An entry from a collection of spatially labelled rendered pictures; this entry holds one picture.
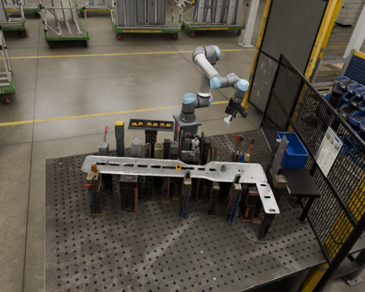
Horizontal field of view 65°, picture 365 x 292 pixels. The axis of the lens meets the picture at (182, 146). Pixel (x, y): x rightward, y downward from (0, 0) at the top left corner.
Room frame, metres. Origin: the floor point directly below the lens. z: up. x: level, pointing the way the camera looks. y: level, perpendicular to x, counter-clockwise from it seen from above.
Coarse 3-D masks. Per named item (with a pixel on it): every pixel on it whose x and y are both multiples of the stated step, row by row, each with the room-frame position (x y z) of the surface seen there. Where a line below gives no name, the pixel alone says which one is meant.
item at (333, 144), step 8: (328, 128) 1.76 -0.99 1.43; (328, 136) 1.72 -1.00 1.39; (336, 136) 1.65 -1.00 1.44; (320, 144) 1.77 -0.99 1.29; (328, 144) 1.68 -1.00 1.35; (336, 144) 1.61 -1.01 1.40; (320, 152) 1.73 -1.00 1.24; (328, 152) 1.65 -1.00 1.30; (336, 152) 1.58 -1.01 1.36; (320, 160) 1.69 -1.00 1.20; (328, 160) 1.61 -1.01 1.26; (320, 168) 1.65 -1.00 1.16; (328, 168) 1.58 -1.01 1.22
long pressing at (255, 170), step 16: (96, 160) 1.66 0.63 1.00; (112, 160) 1.68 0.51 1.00; (128, 160) 1.70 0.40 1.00; (144, 160) 1.72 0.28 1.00; (160, 160) 1.74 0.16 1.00; (176, 160) 1.76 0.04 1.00; (176, 176) 1.59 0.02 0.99; (192, 176) 1.60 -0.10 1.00; (208, 176) 1.62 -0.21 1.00; (224, 176) 1.64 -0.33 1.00; (256, 176) 1.68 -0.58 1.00
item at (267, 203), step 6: (258, 186) 1.57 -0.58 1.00; (264, 186) 1.58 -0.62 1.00; (258, 192) 1.51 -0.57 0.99; (264, 192) 1.51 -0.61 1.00; (270, 192) 1.51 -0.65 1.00; (264, 198) 1.45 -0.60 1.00; (270, 198) 1.46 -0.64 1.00; (264, 204) 1.40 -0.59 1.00; (270, 204) 1.40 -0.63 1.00; (276, 204) 1.41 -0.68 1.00; (264, 210) 1.34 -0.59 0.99; (276, 210) 1.35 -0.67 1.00
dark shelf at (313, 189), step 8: (264, 128) 2.35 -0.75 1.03; (272, 128) 2.36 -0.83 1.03; (280, 128) 2.38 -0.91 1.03; (264, 136) 2.24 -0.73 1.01; (272, 136) 2.22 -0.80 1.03; (272, 144) 2.09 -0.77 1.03; (288, 168) 1.78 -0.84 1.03; (296, 168) 1.79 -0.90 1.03; (304, 168) 1.80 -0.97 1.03; (288, 176) 1.68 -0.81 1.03; (296, 176) 1.69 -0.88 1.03; (304, 176) 1.70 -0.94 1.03; (288, 184) 1.59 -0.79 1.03; (296, 184) 1.60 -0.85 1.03; (304, 184) 1.61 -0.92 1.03; (312, 184) 1.62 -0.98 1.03; (296, 192) 1.51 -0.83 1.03; (304, 192) 1.52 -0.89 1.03; (312, 192) 1.53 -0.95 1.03
